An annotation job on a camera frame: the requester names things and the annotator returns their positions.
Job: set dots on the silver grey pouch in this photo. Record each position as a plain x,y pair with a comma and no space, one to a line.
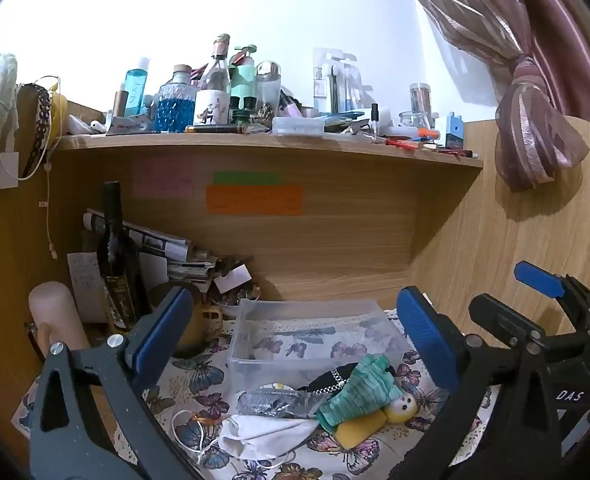
280,402

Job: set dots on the dark wine bottle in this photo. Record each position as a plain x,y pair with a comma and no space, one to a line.
117,270

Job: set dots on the clear flat plastic case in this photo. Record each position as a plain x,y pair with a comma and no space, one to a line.
298,125

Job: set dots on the clear glass bottle with cork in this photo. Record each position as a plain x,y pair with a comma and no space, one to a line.
216,67

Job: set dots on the yellow sponge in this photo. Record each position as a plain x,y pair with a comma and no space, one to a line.
357,432

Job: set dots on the clear plastic storage box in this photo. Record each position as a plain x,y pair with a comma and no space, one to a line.
300,330

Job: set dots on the wooden shelf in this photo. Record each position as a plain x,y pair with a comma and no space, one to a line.
275,150

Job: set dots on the small bowl of trinkets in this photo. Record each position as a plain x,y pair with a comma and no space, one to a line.
237,300

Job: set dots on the tall light blue bottle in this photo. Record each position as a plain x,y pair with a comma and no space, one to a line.
136,87

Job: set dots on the beige cylinder candle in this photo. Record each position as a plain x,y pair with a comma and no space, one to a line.
57,310

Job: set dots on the green sticky note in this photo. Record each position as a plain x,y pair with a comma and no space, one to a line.
247,178

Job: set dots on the mint green pump bottle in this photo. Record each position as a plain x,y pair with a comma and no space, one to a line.
244,77

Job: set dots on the mauve striped curtain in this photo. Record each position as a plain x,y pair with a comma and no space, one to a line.
525,85

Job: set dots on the blue glass bottle with cork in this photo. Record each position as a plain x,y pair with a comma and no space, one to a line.
176,107

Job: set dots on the brown mug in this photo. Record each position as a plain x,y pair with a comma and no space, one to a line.
202,325

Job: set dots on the orange sticky note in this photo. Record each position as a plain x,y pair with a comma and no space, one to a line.
254,200

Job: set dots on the blue pencil sharpener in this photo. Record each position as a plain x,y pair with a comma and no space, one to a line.
454,132

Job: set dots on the pink sticky note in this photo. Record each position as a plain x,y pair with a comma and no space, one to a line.
162,177

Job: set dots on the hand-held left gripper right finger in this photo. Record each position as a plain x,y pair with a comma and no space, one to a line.
425,335

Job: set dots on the butterfly printed table cloth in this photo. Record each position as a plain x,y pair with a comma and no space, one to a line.
205,385

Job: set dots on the patterned headband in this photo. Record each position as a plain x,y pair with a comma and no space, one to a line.
39,130

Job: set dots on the yellow doll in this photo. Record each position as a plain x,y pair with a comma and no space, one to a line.
370,385

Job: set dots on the white printed mug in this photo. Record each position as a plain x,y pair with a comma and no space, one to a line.
212,107

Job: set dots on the white paper tag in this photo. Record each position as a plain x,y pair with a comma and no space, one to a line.
8,171

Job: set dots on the toothbrush blister pack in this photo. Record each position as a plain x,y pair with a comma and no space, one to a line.
335,82

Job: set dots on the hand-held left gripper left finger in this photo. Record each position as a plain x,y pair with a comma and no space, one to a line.
162,332

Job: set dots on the brown cardboard tube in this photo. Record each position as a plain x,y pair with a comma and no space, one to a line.
119,104

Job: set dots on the white handwritten paper note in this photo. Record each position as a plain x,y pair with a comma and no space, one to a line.
85,285

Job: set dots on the white paper card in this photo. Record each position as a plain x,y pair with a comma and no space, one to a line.
232,278

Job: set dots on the glass jar with sticks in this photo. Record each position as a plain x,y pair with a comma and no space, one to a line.
420,102

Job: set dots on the silver capped glass jar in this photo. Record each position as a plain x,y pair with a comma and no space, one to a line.
268,82

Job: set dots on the rolled newspapers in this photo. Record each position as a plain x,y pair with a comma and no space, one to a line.
160,250

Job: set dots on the white face mask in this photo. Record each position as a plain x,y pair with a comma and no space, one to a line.
265,435

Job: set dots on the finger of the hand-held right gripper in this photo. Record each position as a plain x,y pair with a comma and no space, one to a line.
500,317
537,277

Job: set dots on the nail polish bottle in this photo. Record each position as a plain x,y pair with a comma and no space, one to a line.
374,120

